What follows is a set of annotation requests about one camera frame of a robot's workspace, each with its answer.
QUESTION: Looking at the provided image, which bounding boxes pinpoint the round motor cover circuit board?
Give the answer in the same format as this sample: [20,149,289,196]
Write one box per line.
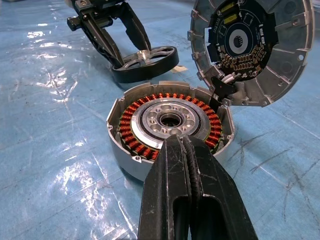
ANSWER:
[186,0,316,109]

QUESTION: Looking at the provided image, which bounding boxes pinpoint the black-rimmed spoked motor rotor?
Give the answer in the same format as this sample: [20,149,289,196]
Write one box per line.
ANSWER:
[111,45,181,84]

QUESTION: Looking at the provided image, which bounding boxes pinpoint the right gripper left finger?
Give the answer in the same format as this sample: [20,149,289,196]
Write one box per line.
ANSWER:
[137,134,195,240]

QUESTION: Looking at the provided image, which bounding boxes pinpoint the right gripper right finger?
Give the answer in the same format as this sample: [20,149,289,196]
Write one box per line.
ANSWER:
[185,136,259,240]

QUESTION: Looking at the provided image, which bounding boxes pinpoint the silver stator housing copper windings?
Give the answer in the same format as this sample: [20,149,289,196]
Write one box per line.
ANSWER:
[106,80,236,182]

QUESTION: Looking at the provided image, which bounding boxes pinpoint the blue plastic table sheet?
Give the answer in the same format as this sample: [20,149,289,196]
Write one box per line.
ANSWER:
[0,0,320,240]

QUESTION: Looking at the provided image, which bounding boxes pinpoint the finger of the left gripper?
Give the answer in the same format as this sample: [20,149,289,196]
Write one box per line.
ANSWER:
[79,9,125,68]
[112,4,152,51]

